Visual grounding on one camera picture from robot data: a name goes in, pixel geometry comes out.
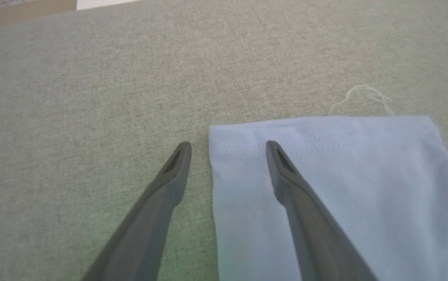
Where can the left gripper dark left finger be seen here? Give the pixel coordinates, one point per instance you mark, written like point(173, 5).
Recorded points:
point(150, 226)

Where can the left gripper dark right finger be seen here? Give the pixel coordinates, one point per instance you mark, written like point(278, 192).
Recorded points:
point(313, 234)

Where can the light blue polo shirt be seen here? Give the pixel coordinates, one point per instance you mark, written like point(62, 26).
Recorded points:
point(364, 195)

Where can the loose white thread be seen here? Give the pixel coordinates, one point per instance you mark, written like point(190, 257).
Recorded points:
point(360, 87)

